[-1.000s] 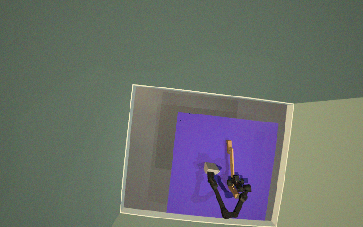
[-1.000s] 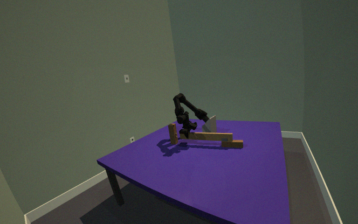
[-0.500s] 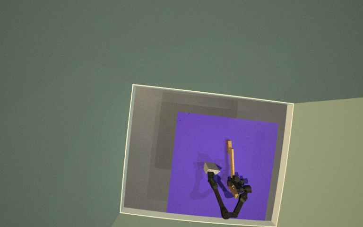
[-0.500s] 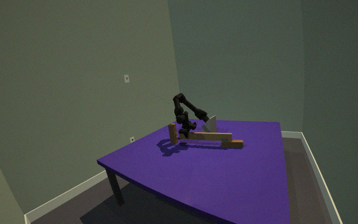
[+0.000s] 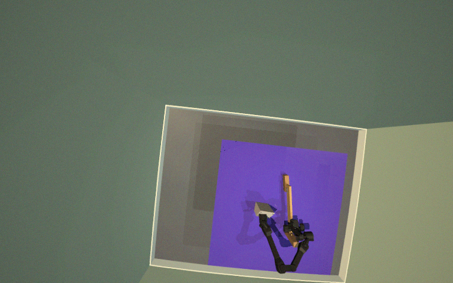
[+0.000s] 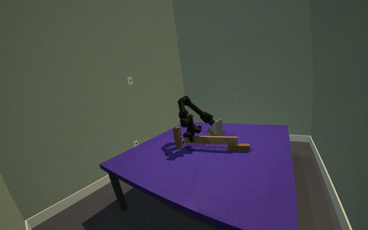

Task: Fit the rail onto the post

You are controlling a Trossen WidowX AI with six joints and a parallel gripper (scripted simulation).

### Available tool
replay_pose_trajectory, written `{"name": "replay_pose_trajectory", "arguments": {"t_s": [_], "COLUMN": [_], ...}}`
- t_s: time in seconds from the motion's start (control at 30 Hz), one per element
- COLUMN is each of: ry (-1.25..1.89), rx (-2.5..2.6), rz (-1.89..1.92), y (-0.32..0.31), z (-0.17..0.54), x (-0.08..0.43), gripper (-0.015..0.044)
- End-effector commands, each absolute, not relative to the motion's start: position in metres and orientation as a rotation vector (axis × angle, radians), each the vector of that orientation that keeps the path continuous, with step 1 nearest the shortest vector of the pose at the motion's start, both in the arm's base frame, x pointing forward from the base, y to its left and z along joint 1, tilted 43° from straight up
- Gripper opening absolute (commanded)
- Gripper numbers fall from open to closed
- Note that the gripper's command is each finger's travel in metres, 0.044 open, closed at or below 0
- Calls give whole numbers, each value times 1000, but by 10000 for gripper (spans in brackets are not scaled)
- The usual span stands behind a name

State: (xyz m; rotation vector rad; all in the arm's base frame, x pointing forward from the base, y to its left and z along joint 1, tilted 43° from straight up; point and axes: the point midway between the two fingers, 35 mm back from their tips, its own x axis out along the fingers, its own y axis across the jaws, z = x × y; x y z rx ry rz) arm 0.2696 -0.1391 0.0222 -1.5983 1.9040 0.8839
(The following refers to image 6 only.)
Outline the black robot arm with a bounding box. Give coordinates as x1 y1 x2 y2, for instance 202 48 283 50
178 96 215 134

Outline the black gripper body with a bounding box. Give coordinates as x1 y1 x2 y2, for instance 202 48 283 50
183 124 194 138

